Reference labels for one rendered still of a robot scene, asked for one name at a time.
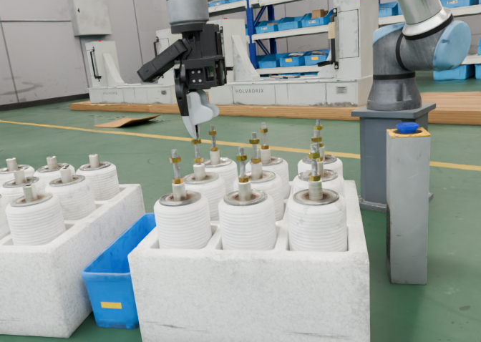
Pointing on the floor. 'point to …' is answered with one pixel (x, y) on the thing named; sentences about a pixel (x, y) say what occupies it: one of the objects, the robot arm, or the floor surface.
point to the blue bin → (116, 278)
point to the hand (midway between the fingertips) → (192, 132)
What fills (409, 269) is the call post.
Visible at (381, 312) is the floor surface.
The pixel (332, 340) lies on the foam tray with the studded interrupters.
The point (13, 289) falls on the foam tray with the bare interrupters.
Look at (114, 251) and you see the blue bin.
